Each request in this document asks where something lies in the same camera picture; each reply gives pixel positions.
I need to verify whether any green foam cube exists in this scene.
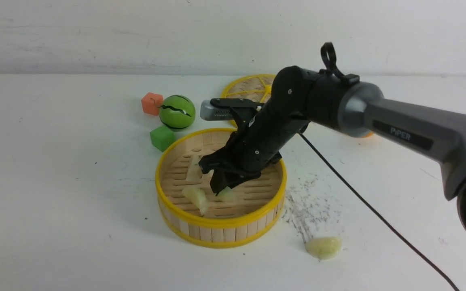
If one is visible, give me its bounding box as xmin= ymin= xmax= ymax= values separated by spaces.
xmin=150 ymin=125 xmax=176 ymax=152

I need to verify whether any yellow rimmed bamboo steamer tray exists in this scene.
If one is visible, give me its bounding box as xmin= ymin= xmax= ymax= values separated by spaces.
xmin=155 ymin=128 xmax=287 ymax=249

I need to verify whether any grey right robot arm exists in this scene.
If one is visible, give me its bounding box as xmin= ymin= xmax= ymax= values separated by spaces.
xmin=199 ymin=66 xmax=466 ymax=230

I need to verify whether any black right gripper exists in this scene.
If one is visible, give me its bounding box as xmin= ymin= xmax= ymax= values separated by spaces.
xmin=199 ymin=103 xmax=309 ymax=195

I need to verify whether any orange foam cube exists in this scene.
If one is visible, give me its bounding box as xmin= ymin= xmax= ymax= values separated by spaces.
xmin=141 ymin=92 xmax=163 ymax=116

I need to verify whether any white dumpling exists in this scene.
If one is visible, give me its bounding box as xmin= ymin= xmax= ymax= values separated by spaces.
xmin=200 ymin=170 xmax=214 ymax=180
xmin=185 ymin=155 xmax=203 ymax=182

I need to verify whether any woven bamboo steamer lid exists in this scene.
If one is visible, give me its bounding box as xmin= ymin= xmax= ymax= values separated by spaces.
xmin=220 ymin=74 xmax=277 ymax=128

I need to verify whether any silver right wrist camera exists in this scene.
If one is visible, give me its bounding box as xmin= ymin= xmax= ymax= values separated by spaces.
xmin=200 ymin=98 xmax=264 ymax=122

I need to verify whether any green toy watermelon ball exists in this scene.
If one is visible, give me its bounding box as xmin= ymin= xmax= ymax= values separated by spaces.
xmin=159 ymin=95 xmax=196 ymax=131

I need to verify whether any pale green dumpling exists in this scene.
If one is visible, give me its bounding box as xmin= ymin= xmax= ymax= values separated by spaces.
xmin=182 ymin=187 xmax=209 ymax=216
xmin=305 ymin=236 xmax=343 ymax=260
xmin=216 ymin=187 xmax=237 ymax=203

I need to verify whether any orange yellow toy pear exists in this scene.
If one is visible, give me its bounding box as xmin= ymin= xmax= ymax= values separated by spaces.
xmin=361 ymin=131 xmax=374 ymax=138

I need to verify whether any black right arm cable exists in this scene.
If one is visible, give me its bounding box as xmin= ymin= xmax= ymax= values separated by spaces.
xmin=298 ymin=42 xmax=461 ymax=291

